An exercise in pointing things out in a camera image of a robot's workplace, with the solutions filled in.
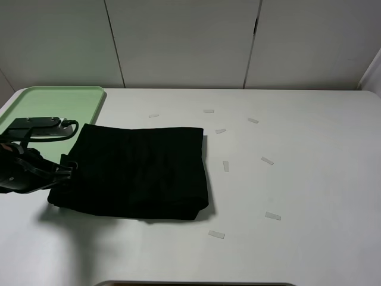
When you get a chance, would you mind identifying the black short sleeve shirt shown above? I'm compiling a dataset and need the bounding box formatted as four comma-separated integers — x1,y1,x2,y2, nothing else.
48,124,209,220

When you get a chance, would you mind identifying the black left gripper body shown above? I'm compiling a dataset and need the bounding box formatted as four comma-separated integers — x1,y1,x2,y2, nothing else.
1,143,58,194

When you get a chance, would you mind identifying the black left camera cable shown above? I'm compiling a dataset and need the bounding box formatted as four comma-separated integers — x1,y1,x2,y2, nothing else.
26,119,80,141

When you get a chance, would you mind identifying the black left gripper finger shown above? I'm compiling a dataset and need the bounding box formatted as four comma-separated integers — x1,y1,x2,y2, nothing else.
50,174,73,188
58,154,78,173

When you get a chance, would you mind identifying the light green plastic tray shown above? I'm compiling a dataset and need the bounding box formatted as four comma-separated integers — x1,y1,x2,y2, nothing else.
0,85,107,161

